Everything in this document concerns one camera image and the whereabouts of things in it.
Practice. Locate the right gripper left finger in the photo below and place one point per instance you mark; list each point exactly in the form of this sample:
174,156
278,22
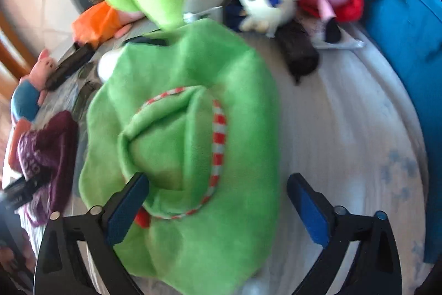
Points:
60,268

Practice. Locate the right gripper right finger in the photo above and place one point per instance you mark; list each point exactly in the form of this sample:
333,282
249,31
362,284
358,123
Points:
375,268

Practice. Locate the maroon knitted beanie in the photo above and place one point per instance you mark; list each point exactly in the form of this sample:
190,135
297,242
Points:
48,155

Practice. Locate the green plush hat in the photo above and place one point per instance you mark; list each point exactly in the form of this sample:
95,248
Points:
196,111

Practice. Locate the pink tissue pack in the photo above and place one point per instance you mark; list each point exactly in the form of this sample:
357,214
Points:
15,149

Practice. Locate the blue pig plush toy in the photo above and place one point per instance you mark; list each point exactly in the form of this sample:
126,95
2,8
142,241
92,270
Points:
31,91

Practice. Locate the orange pig plush toy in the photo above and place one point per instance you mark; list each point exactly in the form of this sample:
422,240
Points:
101,23

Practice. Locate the blue felt storage bin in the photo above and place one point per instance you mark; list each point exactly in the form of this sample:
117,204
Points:
408,33

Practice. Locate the small white plush toy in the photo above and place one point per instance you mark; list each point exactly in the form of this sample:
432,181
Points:
266,16

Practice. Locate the wooden door frame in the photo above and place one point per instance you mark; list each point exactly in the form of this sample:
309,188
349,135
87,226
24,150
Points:
16,59

